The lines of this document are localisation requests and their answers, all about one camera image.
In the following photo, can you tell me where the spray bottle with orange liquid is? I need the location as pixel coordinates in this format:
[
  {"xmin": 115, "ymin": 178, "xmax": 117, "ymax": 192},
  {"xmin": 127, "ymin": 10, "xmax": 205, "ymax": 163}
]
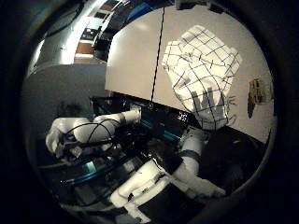
[{"xmin": 247, "ymin": 77, "xmax": 275, "ymax": 119}]

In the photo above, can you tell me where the white cloth with black grid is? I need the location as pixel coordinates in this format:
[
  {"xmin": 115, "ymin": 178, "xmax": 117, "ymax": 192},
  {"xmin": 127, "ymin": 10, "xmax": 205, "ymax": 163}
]
[{"xmin": 161, "ymin": 24, "xmax": 243, "ymax": 131}]

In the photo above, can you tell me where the shelf unit with brown compartments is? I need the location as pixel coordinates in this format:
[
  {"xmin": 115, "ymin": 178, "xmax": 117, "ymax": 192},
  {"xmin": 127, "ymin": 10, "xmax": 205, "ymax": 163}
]
[{"xmin": 74, "ymin": 0, "xmax": 134, "ymax": 63}]

